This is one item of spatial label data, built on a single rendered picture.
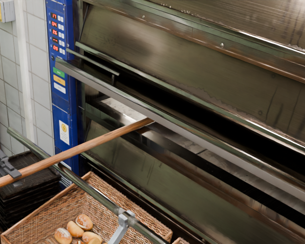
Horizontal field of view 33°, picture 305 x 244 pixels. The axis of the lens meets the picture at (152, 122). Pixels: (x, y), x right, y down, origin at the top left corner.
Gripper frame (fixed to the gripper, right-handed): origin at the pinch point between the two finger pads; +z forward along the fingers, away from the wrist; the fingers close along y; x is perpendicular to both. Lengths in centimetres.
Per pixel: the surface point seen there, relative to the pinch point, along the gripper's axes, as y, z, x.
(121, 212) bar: 2.1, 36.0, -17.0
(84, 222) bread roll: 54, -18, -41
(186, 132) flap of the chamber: -21, 41, -39
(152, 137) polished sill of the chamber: 2, 9, -55
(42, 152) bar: 2.2, -9.6, -17.3
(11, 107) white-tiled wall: 32, -101, -54
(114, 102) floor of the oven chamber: 2, -24, -64
